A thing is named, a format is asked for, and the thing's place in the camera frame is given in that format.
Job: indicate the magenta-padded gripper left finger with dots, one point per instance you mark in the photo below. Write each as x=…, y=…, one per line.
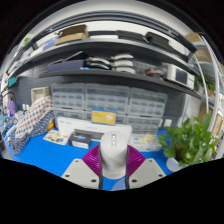
x=78, y=171

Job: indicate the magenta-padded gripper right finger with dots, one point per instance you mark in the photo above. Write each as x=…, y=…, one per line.
x=148, y=171

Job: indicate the white computer mouse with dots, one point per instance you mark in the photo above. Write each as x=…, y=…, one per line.
x=114, y=156

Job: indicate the white and blue carton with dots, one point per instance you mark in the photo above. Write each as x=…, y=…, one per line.
x=146, y=147

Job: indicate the small black box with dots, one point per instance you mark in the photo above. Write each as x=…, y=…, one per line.
x=79, y=140

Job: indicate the printed sticker sheet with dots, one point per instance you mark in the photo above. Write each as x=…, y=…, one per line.
x=55, y=136

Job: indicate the long white keyboard box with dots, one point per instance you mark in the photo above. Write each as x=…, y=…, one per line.
x=66, y=125

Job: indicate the green plant in white pot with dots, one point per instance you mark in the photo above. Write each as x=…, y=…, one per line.
x=190, y=140

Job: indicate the yellow box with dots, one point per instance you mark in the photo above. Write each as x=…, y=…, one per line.
x=104, y=116

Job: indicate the dotted and checked patterned cloth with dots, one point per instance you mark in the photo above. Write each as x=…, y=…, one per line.
x=30, y=120

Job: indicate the white woven basket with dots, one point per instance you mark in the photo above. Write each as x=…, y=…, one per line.
x=40, y=95

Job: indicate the purple plastic bag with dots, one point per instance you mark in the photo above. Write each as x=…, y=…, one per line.
x=11, y=107

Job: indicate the white metal shelf rack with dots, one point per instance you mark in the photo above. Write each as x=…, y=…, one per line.
x=213, y=83

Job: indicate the teal plastic bin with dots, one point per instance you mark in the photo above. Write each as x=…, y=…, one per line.
x=12, y=82

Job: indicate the grey wall shelf unit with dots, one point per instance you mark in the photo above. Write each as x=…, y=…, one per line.
x=100, y=75

